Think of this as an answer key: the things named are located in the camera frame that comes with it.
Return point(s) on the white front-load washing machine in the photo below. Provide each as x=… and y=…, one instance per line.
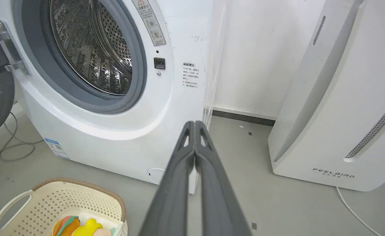
x=166, y=108

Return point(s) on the white air purifier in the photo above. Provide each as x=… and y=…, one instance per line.
x=339, y=98

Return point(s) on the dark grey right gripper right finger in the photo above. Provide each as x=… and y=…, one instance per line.
x=218, y=196

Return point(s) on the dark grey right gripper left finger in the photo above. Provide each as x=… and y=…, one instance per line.
x=172, y=193

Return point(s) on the orange striped plush toy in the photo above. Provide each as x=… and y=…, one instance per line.
x=66, y=226

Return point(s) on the cream perforated laundry basket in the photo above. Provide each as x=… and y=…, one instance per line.
x=41, y=203

